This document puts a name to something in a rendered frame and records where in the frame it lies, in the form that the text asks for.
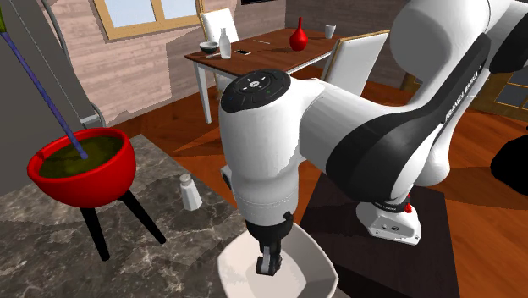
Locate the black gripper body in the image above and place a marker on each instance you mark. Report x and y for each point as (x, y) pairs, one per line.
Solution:
(268, 230)

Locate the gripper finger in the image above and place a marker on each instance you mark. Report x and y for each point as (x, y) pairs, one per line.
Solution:
(264, 266)
(277, 256)

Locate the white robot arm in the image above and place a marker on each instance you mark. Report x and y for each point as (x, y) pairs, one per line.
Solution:
(264, 148)

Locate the white square bowl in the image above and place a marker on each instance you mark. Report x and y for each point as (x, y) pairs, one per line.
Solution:
(305, 264)

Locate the white salt shaker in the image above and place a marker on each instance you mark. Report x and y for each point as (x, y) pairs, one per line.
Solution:
(190, 198)

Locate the dark robot stand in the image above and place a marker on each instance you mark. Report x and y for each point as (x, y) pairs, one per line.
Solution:
(396, 268)

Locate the brown dining table white legs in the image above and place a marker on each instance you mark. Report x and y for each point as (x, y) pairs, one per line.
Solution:
(264, 55)

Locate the red bowl planter black legs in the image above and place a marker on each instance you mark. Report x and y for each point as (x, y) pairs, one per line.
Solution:
(86, 181)

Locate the white dining chair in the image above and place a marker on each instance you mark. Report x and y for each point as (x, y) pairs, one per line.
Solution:
(354, 62)
(218, 24)

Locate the wooden framed window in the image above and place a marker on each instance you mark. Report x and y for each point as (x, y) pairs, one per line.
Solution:
(144, 12)

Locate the black bulky object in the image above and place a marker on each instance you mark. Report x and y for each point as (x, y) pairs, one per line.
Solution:
(513, 165)

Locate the wooden glass-paned door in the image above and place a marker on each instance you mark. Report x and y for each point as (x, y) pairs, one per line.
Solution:
(507, 97)

